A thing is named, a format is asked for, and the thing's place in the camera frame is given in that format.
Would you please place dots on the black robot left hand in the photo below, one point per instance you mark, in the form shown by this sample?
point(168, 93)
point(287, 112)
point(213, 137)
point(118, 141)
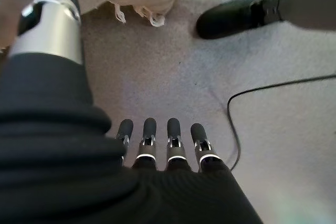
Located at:
point(52, 155)

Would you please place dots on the black robot left foot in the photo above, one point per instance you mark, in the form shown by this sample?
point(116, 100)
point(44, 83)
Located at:
point(225, 16)

